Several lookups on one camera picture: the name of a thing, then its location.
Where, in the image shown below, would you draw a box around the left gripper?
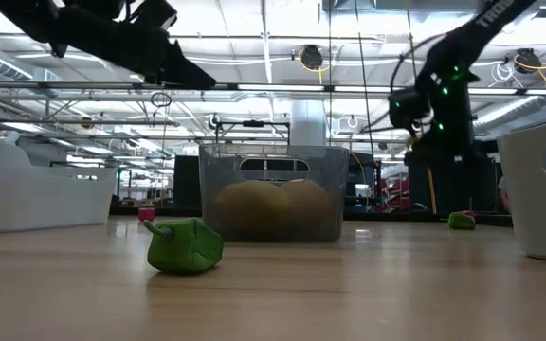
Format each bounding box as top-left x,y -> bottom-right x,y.
57,7 -> 217,89

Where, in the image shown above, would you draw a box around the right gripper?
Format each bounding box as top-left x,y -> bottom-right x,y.
412,130 -> 478,167

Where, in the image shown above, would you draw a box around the green toy pepper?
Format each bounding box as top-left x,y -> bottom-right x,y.
142,217 -> 226,275
447,210 -> 477,231

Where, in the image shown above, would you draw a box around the orange toy fruit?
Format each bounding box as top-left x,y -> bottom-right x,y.
282,178 -> 337,238

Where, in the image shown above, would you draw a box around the yellow toy lemon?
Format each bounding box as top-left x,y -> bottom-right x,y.
213,179 -> 293,241

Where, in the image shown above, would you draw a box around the black partition panel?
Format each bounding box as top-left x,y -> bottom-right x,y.
405,151 -> 498,215

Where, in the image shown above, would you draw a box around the red shelf items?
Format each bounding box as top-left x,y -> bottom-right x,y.
379,177 -> 410,212

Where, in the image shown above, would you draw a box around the person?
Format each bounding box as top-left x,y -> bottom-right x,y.
496,175 -> 509,214

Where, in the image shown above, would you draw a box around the black equipment rack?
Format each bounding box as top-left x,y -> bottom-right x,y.
346,151 -> 379,214

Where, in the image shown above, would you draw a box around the white plastic basket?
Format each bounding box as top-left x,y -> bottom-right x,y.
0,138 -> 118,234
497,117 -> 546,265

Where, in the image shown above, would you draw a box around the long ceiling light bar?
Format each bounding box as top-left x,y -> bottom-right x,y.
0,81 -> 546,96

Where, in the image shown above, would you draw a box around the grey translucent plastic basket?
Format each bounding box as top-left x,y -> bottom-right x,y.
198,143 -> 351,243

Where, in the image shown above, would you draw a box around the white building column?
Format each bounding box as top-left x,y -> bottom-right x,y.
290,99 -> 327,146

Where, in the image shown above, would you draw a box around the yellow cable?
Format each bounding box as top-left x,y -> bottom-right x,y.
424,165 -> 439,215

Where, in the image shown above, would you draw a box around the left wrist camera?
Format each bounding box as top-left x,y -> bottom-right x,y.
128,0 -> 179,32

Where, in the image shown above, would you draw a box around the black metal table frame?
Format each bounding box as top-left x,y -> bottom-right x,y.
109,206 -> 514,227

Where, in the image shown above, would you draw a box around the black ceiling cable reel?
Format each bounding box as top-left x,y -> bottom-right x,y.
513,46 -> 543,76
298,44 -> 325,72

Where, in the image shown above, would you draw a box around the long black cable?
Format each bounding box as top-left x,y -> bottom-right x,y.
352,0 -> 379,162

